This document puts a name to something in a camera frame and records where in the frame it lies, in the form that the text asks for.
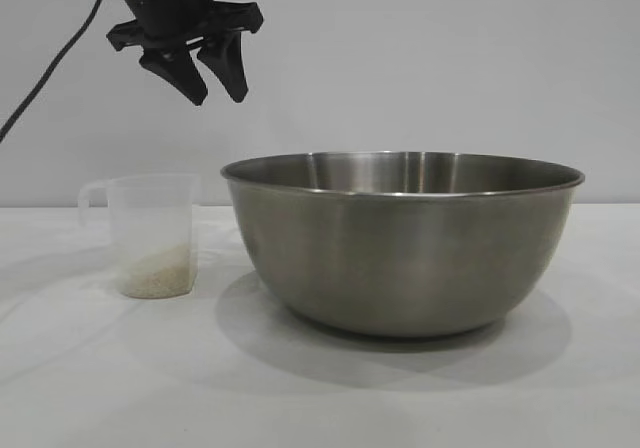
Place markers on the clear plastic measuring cup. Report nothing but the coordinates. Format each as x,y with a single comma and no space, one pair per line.
150,218

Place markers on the stainless steel mixing bowl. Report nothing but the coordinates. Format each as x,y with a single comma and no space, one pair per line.
400,253

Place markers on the white rice grains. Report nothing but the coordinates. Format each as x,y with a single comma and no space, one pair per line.
160,278

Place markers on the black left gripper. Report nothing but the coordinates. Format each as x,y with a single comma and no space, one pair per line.
165,3

